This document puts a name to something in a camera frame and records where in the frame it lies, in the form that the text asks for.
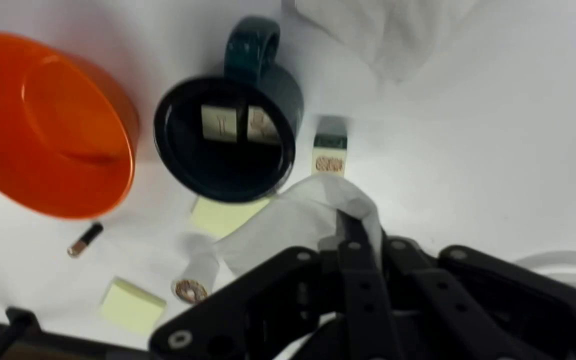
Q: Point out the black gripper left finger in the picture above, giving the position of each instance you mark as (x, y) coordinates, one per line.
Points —
(281, 313)

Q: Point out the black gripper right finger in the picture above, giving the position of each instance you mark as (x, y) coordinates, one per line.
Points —
(501, 313)

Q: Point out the white paper towel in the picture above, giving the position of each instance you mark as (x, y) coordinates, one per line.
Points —
(294, 213)

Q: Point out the small metal cylinder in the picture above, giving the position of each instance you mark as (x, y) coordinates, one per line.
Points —
(195, 272)

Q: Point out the yellow sticky note pad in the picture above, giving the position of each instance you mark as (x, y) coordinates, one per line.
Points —
(224, 216)
(130, 307)

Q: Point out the dark teal ceramic mug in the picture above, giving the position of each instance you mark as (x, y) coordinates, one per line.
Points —
(228, 171)

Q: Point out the small white cube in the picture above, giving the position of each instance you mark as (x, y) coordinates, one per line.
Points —
(331, 147)

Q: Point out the black tripod pole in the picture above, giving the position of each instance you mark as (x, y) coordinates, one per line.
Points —
(21, 320)

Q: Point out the orange plastic bowl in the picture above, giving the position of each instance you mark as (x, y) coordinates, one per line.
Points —
(48, 132)

